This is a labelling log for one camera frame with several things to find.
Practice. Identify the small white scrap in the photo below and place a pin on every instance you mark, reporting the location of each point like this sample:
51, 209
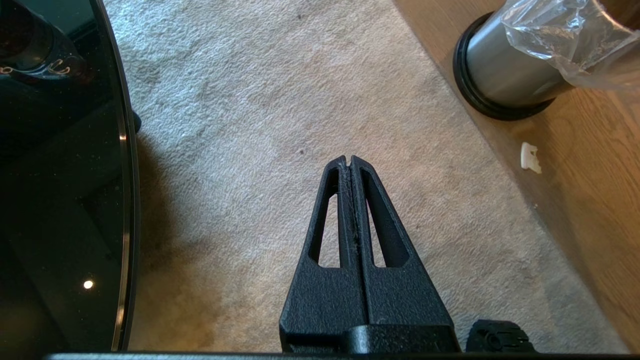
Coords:
531, 158

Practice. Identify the round black glass table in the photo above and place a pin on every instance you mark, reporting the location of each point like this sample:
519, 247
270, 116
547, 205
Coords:
60, 175

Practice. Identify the clear plastic bin liner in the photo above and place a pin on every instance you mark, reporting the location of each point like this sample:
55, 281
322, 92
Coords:
570, 40

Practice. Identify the steel trash bin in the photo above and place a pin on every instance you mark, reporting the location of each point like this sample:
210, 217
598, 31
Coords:
505, 70

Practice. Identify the beige carpet rug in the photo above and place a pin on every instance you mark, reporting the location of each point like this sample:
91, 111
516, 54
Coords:
280, 100

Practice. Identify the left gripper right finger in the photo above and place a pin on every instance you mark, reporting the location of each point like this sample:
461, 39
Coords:
405, 295

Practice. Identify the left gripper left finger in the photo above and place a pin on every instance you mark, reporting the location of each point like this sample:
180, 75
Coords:
325, 300

